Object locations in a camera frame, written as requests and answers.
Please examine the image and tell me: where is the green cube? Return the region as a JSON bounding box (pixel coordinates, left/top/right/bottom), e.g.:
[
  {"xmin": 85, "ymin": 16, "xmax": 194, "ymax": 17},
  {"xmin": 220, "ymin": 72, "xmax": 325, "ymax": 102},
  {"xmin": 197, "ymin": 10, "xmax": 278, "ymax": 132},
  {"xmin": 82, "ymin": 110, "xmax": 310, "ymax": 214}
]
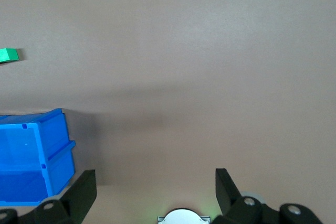
[{"xmin": 0, "ymin": 48, "xmax": 20, "ymax": 65}]

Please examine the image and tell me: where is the brown table cover mat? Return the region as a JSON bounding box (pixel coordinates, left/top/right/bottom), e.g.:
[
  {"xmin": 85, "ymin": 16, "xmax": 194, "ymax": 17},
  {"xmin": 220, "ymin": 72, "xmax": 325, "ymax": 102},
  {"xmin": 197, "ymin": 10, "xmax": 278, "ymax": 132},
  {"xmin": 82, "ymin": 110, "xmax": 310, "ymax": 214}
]
[{"xmin": 0, "ymin": 0, "xmax": 336, "ymax": 224}]

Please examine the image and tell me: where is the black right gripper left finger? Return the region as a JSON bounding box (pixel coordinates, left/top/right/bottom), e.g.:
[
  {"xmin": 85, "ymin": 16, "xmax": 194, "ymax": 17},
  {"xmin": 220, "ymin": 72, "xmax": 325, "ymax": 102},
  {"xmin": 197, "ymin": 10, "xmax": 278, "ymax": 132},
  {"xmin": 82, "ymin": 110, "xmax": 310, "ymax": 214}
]
[{"xmin": 35, "ymin": 169, "xmax": 97, "ymax": 224}]

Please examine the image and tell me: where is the blue plastic storage bin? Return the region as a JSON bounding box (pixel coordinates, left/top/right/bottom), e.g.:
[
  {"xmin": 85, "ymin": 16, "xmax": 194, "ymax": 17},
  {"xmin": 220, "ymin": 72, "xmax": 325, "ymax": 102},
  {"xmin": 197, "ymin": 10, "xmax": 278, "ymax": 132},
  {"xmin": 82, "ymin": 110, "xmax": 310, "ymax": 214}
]
[{"xmin": 0, "ymin": 108, "xmax": 77, "ymax": 207}]

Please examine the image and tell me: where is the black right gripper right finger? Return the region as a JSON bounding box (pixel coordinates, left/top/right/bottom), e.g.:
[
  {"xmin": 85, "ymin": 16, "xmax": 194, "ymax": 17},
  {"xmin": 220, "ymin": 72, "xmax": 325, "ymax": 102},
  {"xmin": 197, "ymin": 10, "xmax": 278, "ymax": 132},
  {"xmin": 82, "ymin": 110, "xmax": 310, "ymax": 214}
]
[{"xmin": 212, "ymin": 168, "xmax": 280, "ymax": 224}]

